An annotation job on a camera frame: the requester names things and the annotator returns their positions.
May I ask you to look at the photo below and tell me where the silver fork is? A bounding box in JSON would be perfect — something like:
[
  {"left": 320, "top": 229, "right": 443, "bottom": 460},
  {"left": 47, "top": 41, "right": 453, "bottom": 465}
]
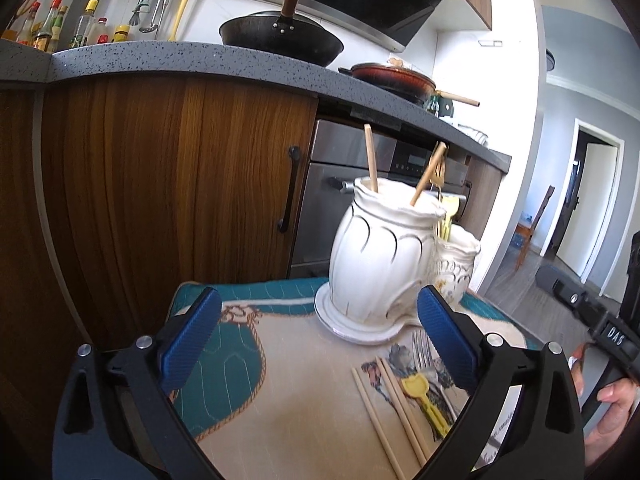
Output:
[{"left": 412, "top": 330, "right": 459, "bottom": 415}]

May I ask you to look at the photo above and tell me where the yellow handled spoon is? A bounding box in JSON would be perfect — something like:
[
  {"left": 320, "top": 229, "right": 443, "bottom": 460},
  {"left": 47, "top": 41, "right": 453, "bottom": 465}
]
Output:
[{"left": 400, "top": 373, "right": 450, "bottom": 438}]

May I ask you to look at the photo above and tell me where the wooden chopstick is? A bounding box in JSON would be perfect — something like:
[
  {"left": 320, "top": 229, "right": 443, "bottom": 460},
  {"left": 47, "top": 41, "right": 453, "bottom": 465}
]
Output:
[
  {"left": 375, "top": 356, "right": 430, "bottom": 466},
  {"left": 363, "top": 124, "right": 378, "bottom": 193},
  {"left": 350, "top": 367, "right": 406, "bottom": 480}
]

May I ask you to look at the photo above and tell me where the gold metal fork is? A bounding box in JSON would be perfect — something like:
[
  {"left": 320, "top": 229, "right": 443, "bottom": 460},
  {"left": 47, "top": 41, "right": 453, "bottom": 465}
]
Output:
[{"left": 430, "top": 157, "right": 446, "bottom": 202}]

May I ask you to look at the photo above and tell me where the person's right hand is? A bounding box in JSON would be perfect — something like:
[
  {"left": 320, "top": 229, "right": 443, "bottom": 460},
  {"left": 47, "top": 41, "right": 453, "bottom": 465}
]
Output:
[{"left": 566, "top": 341, "right": 640, "bottom": 468}]

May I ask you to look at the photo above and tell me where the horse print quilted mat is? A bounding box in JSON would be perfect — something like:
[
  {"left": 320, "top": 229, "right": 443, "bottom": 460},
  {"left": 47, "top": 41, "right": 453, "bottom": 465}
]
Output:
[{"left": 167, "top": 278, "right": 542, "bottom": 480}]

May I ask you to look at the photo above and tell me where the white ceramic double utensil holder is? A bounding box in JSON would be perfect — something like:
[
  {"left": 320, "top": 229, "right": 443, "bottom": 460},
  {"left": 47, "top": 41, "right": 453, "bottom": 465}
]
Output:
[{"left": 314, "top": 177, "right": 482, "bottom": 346}]

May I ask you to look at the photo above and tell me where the wooden chair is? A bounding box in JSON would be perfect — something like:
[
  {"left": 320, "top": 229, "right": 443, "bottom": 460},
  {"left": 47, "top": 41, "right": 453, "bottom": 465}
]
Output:
[{"left": 514, "top": 185, "right": 555, "bottom": 271}]

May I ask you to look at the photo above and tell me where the wooden cabinet door left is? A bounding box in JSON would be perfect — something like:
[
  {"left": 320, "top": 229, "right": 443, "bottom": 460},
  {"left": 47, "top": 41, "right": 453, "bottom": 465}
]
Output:
[{"left": 43, "top": 75, "right": 318, "bottom": 316}]

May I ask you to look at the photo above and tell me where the wooden cabinet door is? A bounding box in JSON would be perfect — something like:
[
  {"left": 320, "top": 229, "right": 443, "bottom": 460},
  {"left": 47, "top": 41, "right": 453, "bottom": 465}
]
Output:
[
  {"left": 459, "top": 158, "right": 504, "bottom": 240},
  {"left": 43, "top": 75, "right": 318, "bottom": 316}
]

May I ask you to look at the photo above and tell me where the wooden cabinet door right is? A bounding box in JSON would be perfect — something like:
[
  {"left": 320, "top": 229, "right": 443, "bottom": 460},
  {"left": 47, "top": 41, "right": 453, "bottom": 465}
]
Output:
[{"left": 459, "top": 158, "right": 504, "bottom": 240}]

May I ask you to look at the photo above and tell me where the stainless steel oven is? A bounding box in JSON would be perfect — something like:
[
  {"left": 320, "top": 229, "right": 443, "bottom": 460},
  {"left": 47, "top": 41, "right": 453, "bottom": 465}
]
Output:
[{"left": 290, "top": 118, "right": 474, "bottom": 281}]

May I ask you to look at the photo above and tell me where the red brown enamel pan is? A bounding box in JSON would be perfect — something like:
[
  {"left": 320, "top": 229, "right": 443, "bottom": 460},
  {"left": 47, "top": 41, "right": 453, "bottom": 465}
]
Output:
[{"left": 338, "top": 63, "right": 480, "bottom": 106}]

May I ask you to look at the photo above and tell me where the grey speckled countertop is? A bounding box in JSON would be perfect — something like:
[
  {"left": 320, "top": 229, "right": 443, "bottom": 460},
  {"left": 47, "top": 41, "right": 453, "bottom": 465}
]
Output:
[{"left": 1, "top": 40, "right": 511, "bottom": 174}]

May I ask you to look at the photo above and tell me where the clear oil bottle yellow cap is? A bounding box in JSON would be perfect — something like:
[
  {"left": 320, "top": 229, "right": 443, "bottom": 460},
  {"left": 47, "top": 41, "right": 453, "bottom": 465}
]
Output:
[{"left": 70, "top": 0, "right": 99, "bottom": 49}]

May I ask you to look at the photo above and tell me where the yellow spatula hanging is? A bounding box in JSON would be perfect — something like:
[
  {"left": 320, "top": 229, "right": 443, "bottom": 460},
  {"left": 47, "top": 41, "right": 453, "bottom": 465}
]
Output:
[{"left": 168, "top": 0, "right": 189, "bottom": 41}]

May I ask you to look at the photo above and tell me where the black wok with wooden handle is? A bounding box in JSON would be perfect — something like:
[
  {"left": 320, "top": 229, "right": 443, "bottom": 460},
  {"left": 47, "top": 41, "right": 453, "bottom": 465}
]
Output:
[{"left": 219, "top": 0, "right": 344, "bottom": 67}]

